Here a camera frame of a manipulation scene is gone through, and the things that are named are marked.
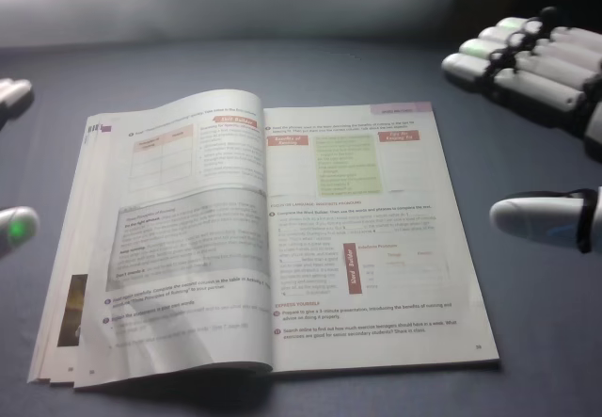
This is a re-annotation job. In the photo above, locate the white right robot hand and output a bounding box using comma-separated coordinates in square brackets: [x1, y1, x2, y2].
[441, 6, 602, 255]

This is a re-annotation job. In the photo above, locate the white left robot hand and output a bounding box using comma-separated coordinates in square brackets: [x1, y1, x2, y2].
[0, 77, 41, 262]

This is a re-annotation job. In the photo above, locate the English textbook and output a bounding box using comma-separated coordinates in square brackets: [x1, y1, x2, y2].
[28, 88, 501, 391]

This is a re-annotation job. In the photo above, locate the grey table cloth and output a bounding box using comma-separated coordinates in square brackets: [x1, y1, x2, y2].
[0, 35, 602, 417]

